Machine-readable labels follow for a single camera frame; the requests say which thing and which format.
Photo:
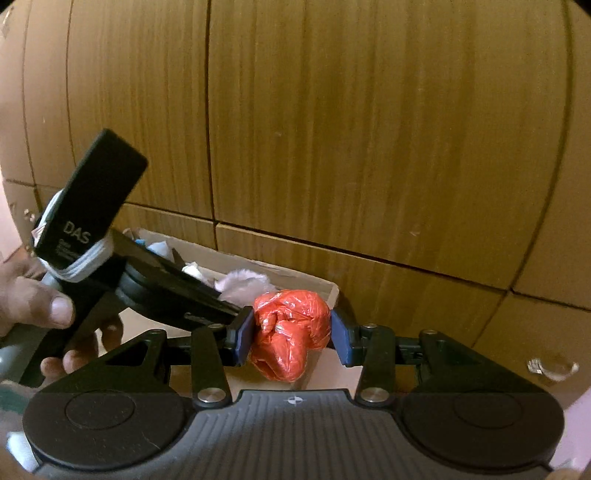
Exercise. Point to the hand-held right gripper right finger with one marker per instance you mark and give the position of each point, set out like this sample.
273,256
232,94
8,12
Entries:
341,341

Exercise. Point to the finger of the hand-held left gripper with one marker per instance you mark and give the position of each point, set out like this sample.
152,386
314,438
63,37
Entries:
194,295

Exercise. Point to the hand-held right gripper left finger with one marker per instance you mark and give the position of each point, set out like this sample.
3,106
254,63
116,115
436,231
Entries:
244,339

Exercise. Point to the orange plastic bag bundle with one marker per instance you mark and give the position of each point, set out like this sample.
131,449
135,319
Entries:
286,332

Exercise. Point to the cardboard box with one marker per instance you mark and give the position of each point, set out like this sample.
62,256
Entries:
295,279

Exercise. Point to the person's left hand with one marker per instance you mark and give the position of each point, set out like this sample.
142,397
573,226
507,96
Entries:
37,300

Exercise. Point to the pink fluffy toy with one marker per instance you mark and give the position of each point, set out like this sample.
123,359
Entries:
242,284

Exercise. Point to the person's patterned clothing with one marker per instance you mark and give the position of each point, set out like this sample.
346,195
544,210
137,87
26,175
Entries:
16,401

